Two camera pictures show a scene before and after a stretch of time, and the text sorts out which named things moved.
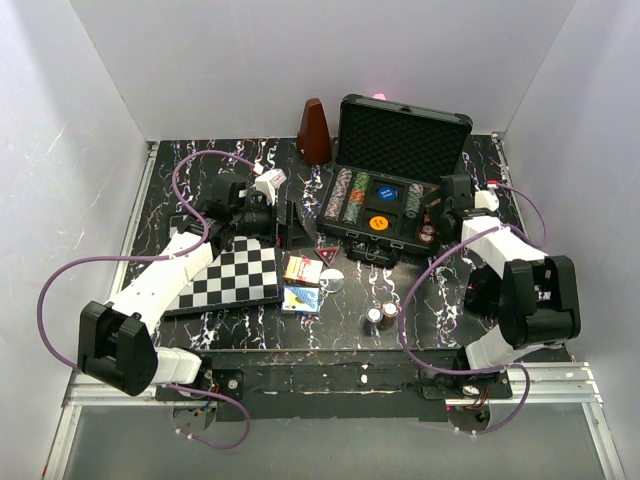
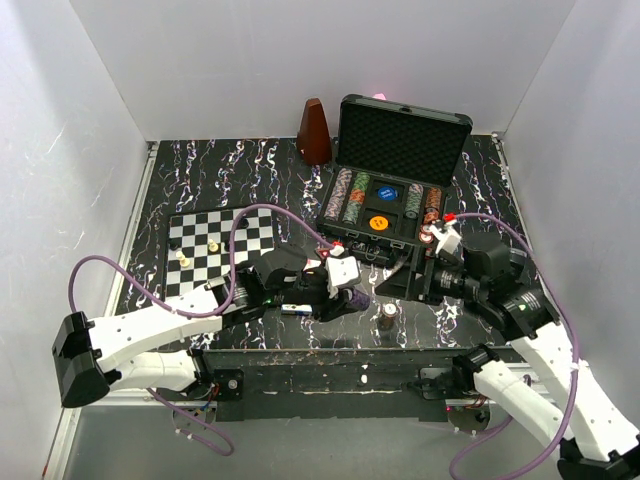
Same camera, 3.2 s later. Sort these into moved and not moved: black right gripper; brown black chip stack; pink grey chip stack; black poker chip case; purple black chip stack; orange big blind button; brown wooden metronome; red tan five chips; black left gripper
Moved: black left gripper; black right gripper; purple black chip stack
Not moved: orange big blind button; brown wooden metronome; red tan five chips; pink grey chip stack; black poker chip case; brown black chip stack
